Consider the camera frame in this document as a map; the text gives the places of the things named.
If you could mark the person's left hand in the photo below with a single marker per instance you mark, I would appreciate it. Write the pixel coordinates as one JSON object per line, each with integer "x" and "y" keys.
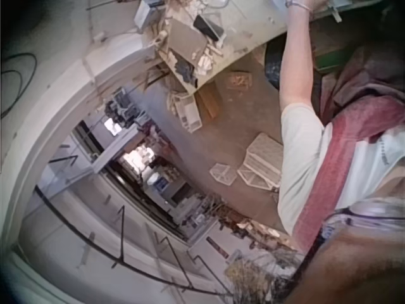
{"x": 316, "y": 2}

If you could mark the green box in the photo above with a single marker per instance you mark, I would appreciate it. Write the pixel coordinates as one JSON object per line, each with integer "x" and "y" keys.
{"x": 330, "y": 60}

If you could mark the cluttered white work table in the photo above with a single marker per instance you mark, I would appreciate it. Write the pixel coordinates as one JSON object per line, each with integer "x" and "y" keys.
{"x": 250, "y": 28}

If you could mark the dark bag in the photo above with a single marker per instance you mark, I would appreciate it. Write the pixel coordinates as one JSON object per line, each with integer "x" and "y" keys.
{"x": 273, "y": 68}

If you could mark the person's legs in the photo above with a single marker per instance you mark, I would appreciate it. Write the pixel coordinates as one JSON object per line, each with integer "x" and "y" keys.
{"x": 370, "y": 73}

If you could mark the brown woven mat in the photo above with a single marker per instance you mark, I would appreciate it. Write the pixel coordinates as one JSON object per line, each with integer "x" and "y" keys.
{"x": 239, "y": 79}

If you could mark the black flat device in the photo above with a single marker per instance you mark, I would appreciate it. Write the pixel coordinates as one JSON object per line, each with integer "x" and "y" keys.
{"x": 207, "y": 28}

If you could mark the brown cardboard sheet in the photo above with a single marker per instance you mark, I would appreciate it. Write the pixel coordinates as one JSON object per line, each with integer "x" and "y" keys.
{"x": 186, "y": 41}

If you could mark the brown wooden board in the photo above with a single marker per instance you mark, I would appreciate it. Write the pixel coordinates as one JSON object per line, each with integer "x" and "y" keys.
{"x": 209, "y": 100}

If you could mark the white plastic crate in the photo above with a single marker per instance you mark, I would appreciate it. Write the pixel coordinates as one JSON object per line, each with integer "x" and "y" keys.
{"x": 188, "y": 111}

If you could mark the grey metal box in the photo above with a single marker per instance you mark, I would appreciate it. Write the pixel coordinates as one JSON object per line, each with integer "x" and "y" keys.
{"x": 145, "y": 14}

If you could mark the grey workshop machine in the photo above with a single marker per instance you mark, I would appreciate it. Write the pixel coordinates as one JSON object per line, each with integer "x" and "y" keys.
{"x": 124, "y": 106}

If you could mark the cluttered workshop bench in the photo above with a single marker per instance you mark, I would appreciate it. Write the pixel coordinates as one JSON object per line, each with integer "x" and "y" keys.
{"x": 234, "y": 221}

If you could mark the heap of dry twigs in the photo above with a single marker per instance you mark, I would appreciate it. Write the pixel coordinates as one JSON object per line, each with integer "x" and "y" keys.
{"x": 262, "y": 277}

